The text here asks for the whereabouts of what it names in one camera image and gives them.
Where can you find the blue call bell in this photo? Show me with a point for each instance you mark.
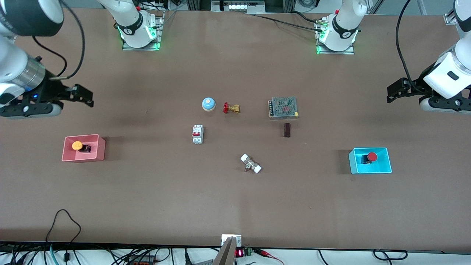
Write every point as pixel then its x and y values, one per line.
pixel 208 104

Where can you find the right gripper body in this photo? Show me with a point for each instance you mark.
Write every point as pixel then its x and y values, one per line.
pixel 50 92

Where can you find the metal fitting white caps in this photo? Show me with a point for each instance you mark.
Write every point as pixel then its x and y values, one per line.
pixel 251 163

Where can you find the yellow push button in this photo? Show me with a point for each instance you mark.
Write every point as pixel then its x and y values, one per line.
pixel 78 145

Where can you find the cyan plastic bin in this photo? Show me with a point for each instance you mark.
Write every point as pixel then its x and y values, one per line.
pixel 382 165

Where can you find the white metal bracket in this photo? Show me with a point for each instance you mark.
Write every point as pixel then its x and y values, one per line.
pixel 226 237

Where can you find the red push button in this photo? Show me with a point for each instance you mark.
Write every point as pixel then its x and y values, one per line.
pixel 372 157

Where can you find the metal mesh power supply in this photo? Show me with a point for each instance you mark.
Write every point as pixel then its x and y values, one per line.
pixel 283 107

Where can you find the pink plastic bin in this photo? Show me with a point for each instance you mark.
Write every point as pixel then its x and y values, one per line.
pixel 92 152

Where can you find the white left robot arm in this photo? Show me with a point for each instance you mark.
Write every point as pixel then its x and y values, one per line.
pixel 344 22

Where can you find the green terminal block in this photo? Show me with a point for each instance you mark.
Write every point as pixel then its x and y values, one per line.
pixel 247 251

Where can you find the white circuit breaker red switch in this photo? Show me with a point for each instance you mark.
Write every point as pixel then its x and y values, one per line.
pixel 197 134

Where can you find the red digit display module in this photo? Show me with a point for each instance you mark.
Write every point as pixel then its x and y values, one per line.
pixel 239 253

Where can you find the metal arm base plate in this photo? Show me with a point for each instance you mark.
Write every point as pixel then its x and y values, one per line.
pixel 159 33
pixel 349 51

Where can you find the dark brown block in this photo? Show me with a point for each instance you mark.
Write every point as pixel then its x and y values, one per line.
pixel 287 130

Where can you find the silver box device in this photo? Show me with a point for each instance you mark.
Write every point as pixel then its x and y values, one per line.
pixel 238 5

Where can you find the red clip lead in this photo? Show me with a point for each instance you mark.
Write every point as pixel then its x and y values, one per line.
pixel 268 254

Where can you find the grey metal bar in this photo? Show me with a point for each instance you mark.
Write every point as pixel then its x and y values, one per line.
pixel 224 254

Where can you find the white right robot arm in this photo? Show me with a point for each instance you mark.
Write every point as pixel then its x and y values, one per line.
pixel 14 62

